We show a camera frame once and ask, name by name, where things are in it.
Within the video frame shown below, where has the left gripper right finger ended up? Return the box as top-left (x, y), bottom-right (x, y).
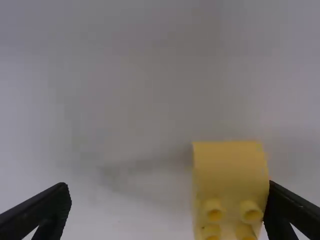
top-left (262, 179), bottom-right (320, 240)

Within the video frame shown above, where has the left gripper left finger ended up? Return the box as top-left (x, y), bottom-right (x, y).
top-left (0, 181), bottom-right (73, 240)

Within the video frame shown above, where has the yellow toy brick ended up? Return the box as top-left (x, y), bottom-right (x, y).
top-left (191, 140), bottom-right (270, 240)

